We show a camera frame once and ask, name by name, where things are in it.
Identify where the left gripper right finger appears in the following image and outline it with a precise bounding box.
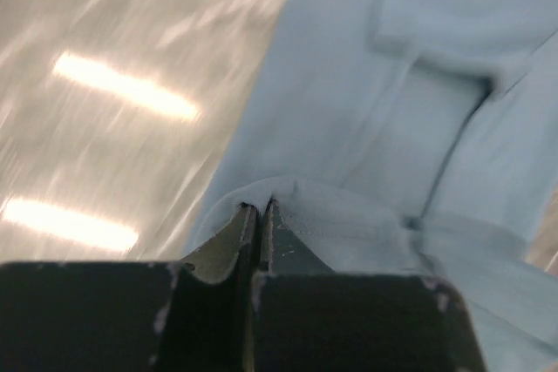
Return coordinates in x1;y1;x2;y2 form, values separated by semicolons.
252;201;486;371

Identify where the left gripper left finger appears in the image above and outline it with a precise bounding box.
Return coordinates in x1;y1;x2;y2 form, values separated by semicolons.
1;205;257;371

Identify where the grey-blue t shirt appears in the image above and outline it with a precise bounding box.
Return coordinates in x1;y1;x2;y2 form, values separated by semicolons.
186;0;557;371

